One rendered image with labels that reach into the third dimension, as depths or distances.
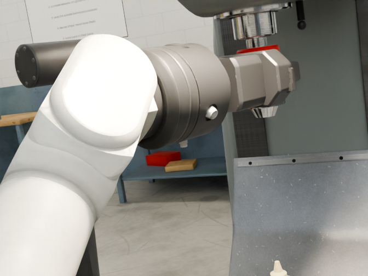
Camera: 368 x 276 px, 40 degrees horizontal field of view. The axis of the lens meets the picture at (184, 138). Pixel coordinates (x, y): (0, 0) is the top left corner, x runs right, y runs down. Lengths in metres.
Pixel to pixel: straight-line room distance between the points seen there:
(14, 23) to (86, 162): 5.83
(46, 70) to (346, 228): 0.65
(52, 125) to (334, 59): 0.68
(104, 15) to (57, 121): 5.16
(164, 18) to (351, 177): 4.36
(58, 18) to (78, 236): 5.49
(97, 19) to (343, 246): 4.81
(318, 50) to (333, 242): 0.34
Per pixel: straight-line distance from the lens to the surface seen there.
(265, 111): 0.56
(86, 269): 0.84
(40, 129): 0.32
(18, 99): 6.19
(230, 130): 0.98
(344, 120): 0.94
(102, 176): 0.32
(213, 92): 0.44
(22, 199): 0.31
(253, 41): 0.56
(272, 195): 0.95
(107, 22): 5.46
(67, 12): 5.71
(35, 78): 0.41
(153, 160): 5.00
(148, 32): 5.25
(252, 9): 0.53
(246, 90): 0.48
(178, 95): 0.41
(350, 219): 0.93
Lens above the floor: 1.27
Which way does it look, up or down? 9 degrees down
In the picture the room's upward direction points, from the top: 9 degrees counter-clockwise
